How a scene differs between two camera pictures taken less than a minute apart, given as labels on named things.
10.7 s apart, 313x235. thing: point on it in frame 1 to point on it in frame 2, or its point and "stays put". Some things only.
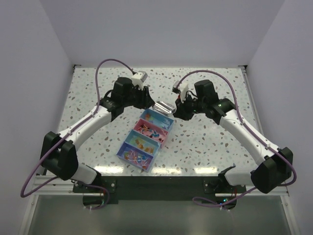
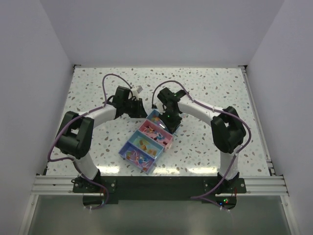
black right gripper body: [190, 106] to [171, 119]
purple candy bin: [135, 156] stays put
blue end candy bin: [163, 121] stays put
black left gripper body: [138, 98] to [133, 108]
